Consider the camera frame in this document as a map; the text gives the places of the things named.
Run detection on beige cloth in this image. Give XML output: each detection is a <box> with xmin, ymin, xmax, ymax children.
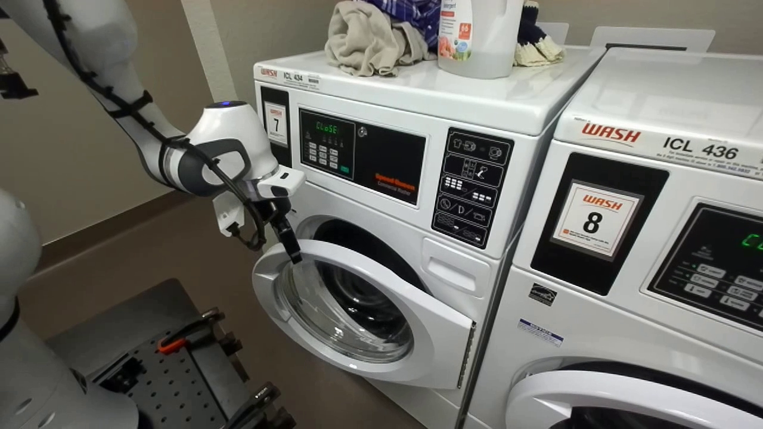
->
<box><xmin>324</xmin><ymin>0</ymin><xmax>428</xmax><ymax>76</ymax></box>

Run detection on blue plaid shirt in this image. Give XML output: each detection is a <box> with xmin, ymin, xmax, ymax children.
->
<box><xmin>371</xmin><ymin>0</ymin><xmax>441</xmax><ymax>53</ymax></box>

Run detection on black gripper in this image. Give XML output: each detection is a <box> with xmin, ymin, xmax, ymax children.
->
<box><xmin>255</xmin><ymin>192</ymin><xmax>304</xmax><ymax>265</ymax></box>

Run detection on washer round door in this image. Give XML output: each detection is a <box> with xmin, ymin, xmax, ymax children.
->
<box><xmin>253</xmin><ymin>238</ymin><xmax>472</xmax><ymax>389</ymax></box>
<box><xmin>503</xmin><ymin>369</ymin><xmax>763</xmax><ymax>429</ymax></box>

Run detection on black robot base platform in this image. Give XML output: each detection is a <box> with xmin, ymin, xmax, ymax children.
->
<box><xmin>51</xmin><ymin>278</ymin><xmax>296</xmax><ymax>429</ymax></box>

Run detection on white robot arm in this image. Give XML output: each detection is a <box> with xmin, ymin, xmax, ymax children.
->
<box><xmin>0</xmin><ymin>0</ymin><xmax>304</xmax><ymax>261</ymax></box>

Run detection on white detergent bottle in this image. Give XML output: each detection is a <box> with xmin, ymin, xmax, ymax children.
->
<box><xmin>438</xmin><ymin>0</ymin><xmax>522</xmax><ymax>79</ymax></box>

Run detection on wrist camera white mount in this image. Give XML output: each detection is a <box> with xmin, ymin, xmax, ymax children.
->
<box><xmin>213</xmin><ymin>167</ymin><xmax>304</xmax><ymax>238</ymax></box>

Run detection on white washing machine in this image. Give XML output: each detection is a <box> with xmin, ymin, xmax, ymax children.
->
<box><xmin>253</xmin><ymin>48</ymin><xmax>600</xmax><ymax>429</ymax></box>
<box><xmin>463</xmin><ymin>48</ymin><xmax>763</xmax><ymax>429</ymax></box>

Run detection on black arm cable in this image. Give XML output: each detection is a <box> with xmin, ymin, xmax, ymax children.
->
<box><xmin>42</xmin><ymin>0</ymin><xmax>273</xmax><ymax>253</ymax></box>

